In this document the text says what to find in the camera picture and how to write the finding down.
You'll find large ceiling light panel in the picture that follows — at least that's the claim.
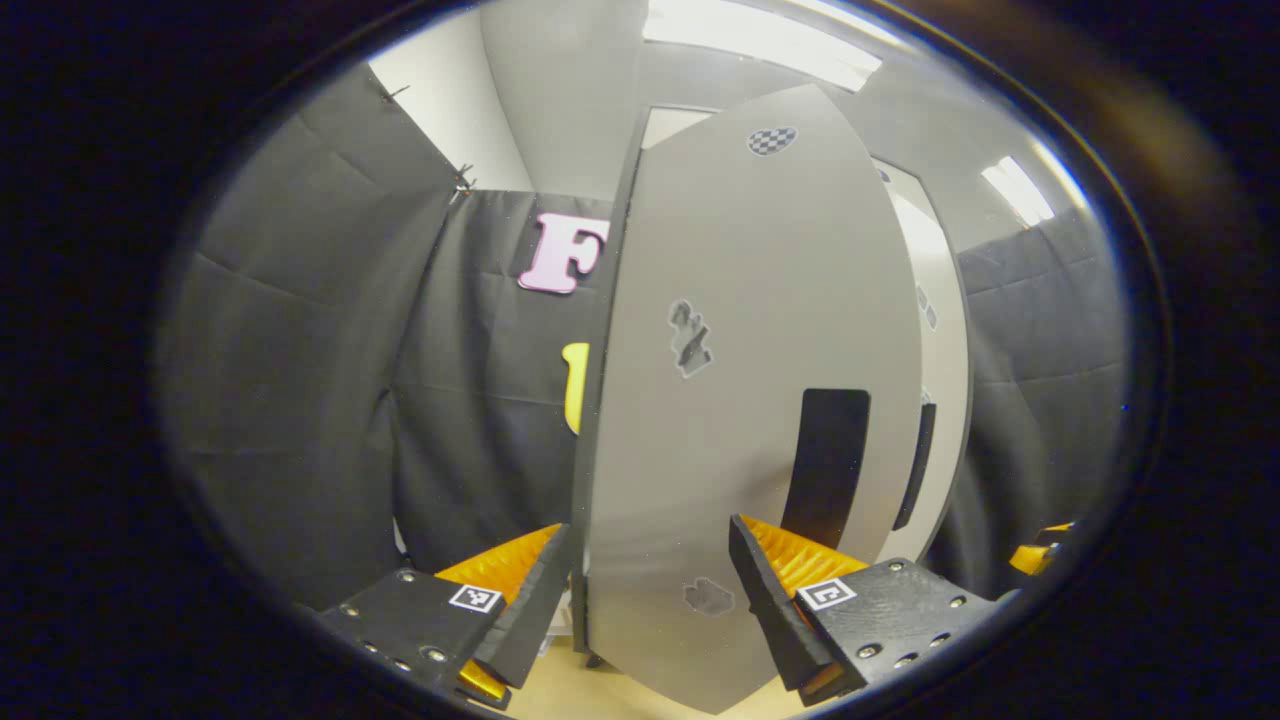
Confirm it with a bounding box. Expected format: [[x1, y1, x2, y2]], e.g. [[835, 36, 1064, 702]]
[[643, 0, 883, 93]]

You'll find grey cabinet door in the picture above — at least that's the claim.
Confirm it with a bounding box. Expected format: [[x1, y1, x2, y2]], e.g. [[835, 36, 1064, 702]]
[[583, 83, 926, 716], [870, 155, 973, 563]]

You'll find black backdrop cloth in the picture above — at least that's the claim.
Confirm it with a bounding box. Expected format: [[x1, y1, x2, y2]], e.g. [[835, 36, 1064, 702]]
[[155, 65, 1131, 611]]

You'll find small ceiling light panel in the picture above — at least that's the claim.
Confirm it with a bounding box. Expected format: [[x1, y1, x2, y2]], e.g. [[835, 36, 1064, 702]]
[[982, 155, 1056, 226]]

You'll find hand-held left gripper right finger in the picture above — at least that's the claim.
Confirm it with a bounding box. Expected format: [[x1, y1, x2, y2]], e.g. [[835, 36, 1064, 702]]
[[728, 513, 1005, 708]]

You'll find grey shoe cabinet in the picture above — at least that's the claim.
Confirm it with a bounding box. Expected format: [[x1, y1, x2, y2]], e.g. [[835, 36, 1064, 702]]
[[570, 100, 973, 661]]

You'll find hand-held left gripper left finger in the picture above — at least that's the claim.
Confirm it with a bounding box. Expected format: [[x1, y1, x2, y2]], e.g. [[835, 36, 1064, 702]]
[[318, 521, 576, 712]]

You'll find black right door handle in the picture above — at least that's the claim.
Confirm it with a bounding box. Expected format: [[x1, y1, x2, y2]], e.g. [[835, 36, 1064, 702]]
[[893, 402, 938, 531]]

